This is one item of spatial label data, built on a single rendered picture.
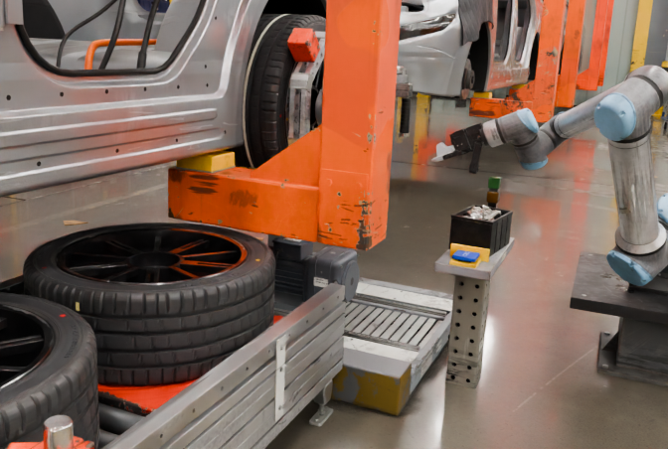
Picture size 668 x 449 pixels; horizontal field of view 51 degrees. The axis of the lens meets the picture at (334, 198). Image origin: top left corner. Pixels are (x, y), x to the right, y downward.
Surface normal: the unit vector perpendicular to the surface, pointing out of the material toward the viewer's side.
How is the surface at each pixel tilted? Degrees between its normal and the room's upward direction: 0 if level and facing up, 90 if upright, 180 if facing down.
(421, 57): 90
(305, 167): 90
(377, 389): 90
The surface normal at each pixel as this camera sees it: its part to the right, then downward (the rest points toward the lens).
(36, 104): 0.91, 0.16
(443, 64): 0.46, 0.29
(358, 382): -0.40, 0.18
